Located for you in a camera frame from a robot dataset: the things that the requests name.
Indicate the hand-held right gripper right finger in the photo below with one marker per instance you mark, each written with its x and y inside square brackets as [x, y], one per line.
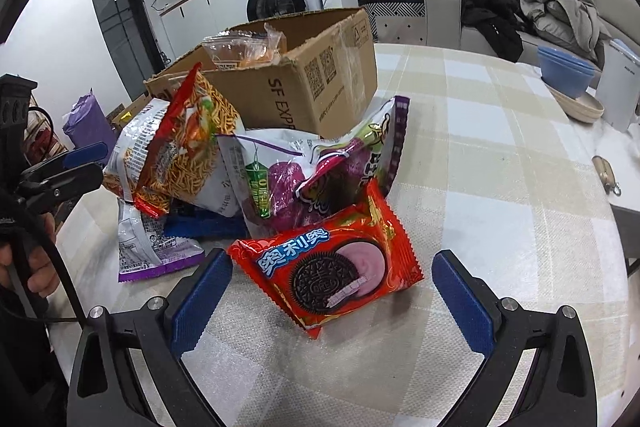
[465, 302]

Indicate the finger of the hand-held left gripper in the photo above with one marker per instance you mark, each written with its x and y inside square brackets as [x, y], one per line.
[85, 155]
[75, 179]

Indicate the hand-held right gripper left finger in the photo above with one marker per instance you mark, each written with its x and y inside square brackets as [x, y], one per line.
[200, 302]

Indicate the white silver snack packet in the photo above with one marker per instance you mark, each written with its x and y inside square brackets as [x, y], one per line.
[132, 142]

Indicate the blue snack packet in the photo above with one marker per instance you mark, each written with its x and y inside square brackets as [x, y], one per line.
[200, 224]

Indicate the purple white snack packet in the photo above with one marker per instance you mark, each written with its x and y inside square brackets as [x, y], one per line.
[145, 247]

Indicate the red cookie packet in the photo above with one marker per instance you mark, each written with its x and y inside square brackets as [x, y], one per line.
[320, 277]

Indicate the orange noodle snack packet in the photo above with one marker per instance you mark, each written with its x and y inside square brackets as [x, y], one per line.
[210, 122]

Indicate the white purple sweet potato packet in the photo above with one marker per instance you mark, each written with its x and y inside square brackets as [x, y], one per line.
[285, 177]

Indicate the purple edged cartoon snack packet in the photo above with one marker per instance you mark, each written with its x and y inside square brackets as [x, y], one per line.
[380, 142]

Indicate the clear snack packet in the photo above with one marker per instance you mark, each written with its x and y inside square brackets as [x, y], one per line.
[235, 52]

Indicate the brown cardboard box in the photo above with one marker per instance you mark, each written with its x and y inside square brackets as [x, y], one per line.
[325, 67]

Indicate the person's left hand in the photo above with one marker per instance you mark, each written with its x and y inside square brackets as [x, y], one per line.
[42, 274]

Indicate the shoe rack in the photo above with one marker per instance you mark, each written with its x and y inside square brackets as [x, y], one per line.
[42, 137]

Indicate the purple bag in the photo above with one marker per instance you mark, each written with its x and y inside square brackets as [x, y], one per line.
[87, 122]

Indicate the small printed cardboard box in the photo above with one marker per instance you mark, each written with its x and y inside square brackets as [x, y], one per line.
[127, 109]

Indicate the dark glass door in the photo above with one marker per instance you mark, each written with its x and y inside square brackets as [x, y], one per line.
[115, 7]

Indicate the white kitchen base cabinet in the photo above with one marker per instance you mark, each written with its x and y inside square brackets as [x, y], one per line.
[210, 12]

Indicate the beige key pouch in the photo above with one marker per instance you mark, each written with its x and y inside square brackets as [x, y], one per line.
[602, 169]

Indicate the white side table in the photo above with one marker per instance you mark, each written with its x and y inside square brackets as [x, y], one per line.
[600, 142]

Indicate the beige bowl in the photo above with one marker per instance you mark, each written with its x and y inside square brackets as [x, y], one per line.
[582, 109]

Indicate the blue bowl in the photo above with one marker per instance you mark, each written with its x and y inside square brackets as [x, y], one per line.
[589, 74]
[560, 77]

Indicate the grey sofa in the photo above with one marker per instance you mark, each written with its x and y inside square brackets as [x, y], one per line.
[442, 17]

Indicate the black jacket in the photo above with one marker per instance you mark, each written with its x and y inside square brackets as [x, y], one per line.
[487, 14]

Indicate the patterned black white bag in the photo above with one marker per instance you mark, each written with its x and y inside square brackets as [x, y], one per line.
[395, 14]

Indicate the grey clothes pile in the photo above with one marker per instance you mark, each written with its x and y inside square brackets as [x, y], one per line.
[565, 14]

